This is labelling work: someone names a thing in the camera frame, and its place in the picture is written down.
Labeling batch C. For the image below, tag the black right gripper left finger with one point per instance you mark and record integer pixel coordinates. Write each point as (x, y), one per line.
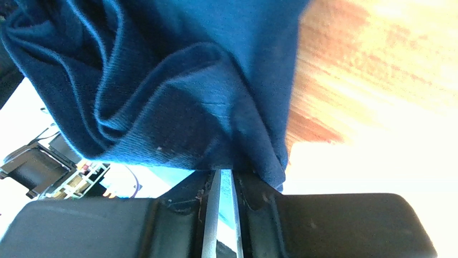
(180, 223)

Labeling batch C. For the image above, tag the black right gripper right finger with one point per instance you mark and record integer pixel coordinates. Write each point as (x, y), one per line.
(271, 224)

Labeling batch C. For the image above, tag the navy blue t shirt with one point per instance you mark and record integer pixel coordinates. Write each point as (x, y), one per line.
(195, 85)

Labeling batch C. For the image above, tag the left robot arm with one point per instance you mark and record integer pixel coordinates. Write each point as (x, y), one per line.
(33, 151)

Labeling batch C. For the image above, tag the storage shelf with boxes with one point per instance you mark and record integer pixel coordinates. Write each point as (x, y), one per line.
(78, 183)

